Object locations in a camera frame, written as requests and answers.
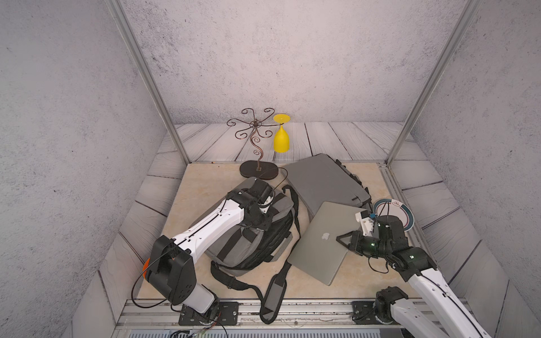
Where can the left aluminium frame post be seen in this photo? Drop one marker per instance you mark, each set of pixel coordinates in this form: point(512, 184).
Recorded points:
point(116, 9)

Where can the copper wire jewelry stand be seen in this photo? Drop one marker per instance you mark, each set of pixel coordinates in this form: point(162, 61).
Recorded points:
point(256, 130)

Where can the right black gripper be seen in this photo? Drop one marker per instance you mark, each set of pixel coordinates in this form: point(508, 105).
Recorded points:
point(354, 241)

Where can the orange bowl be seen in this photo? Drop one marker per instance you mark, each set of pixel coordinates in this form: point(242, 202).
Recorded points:
point(145, 268)

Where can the right aluminium frame post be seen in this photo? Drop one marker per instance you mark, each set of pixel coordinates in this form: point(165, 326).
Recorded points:
point(451, 45)

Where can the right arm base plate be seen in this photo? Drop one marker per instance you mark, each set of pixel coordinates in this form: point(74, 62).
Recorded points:
point(367, 312)

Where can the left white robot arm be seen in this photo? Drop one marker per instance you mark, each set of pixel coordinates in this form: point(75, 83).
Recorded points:
point(171, 266)

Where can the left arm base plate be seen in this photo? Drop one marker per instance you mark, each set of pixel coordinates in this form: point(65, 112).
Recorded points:
point(222, 313)

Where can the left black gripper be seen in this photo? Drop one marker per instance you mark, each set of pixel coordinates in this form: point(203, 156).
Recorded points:
point(267, 223)

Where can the white plate green red rim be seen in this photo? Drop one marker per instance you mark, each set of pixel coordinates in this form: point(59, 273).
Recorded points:
point(393, 207)

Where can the grey zippered laptop bag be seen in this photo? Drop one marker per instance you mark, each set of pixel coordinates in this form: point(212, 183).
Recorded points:
point(242, 249)

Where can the silver apple laptop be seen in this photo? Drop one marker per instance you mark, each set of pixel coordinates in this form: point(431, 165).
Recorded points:
point(318, 253)

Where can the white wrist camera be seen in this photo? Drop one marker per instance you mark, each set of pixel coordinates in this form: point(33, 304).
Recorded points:
point(366, 223)

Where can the aluminium frame post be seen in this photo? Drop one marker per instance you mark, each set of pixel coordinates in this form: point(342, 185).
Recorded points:
point(116, 9)
point(451, 45)

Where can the yellow plastic goblet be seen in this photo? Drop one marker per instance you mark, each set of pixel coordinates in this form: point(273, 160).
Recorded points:
point(281, 143)

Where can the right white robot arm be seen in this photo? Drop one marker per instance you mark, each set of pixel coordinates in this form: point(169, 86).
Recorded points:
point(419, 270)

